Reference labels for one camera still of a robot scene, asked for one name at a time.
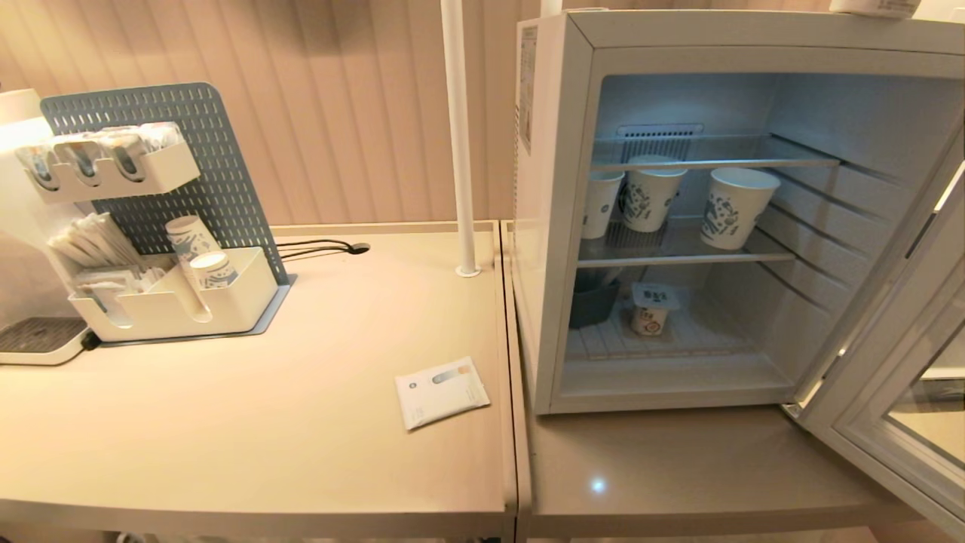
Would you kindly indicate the blue-grey pegboard stand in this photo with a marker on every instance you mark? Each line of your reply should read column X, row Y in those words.
column 219, row 151

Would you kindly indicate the small sealed yogurt cup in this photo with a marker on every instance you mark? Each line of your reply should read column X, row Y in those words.
column 653, row 311

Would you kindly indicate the white upper organizer tray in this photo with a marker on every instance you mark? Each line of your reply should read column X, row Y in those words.
column 113, row 179

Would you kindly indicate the dark grey bowl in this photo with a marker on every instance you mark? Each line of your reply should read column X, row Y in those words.
column 592, row 302

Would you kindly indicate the coffee capsule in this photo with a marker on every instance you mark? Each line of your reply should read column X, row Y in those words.
column 39, row 162

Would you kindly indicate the white mini fridge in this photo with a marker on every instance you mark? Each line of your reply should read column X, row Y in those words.
column 554, row 226

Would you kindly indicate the stacked printed paper cups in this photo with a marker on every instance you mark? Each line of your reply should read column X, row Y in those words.
column 190, row 240
column 212, row 270

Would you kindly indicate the white sachet packet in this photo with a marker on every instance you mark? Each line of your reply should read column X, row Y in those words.
column 441, row 392

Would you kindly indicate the white coffee machine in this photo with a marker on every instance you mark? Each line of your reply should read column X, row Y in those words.
column 22, row 226

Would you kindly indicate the glass fridge shelf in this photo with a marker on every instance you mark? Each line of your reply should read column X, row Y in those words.
column 678, row 250
column 709, row 157

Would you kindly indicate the white object atop fridge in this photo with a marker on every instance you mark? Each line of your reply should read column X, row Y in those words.
column 874, row 6

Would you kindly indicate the white vertical pole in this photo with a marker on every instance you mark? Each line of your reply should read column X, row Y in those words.
column 460, row 136

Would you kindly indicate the white sugar sachets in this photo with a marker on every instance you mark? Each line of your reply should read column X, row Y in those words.
column 113, row 286

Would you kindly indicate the wrapped stir sticks bundle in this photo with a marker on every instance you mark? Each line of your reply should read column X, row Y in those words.
column 94, row 240

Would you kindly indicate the white lower organizer bin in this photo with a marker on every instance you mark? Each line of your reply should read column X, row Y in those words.
column 181, row 309

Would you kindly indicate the printed white paper cup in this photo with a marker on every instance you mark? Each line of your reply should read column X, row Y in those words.
column 601, row 202
column 733, row 205
column 650, row 197

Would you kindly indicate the glass fridge door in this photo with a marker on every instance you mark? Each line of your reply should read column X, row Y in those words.
column 889, row 392

